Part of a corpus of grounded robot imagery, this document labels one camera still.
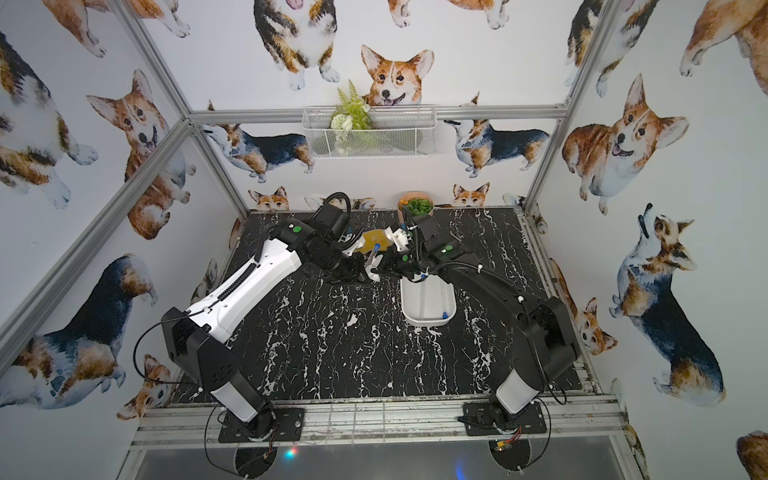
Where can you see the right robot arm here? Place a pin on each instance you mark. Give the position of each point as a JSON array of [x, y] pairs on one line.
[[544, 344]]

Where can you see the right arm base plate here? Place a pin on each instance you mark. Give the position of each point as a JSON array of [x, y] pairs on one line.
[[488, 419]]

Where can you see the white wire basket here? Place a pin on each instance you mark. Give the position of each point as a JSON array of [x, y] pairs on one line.
[[377, 133]]

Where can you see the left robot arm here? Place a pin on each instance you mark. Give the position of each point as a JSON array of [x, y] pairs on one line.
[[196, 338]]

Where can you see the green fern plant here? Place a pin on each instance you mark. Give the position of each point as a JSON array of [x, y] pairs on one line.
[[351, 123]]

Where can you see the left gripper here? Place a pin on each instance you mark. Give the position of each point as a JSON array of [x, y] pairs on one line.
[[349, 264]]

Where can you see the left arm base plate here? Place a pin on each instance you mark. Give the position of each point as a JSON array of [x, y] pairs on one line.
[[277, 425]]

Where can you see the white rectangular tray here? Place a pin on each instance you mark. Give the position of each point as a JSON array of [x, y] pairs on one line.
[[420, 300]]

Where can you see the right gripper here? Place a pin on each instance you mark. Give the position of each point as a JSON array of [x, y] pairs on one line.
[[391, 268]]

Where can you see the peach plant pot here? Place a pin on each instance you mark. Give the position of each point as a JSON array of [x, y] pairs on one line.
[[416, 203]]

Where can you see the yellow work glove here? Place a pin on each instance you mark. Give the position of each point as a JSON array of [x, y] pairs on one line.
[[373, 240]]

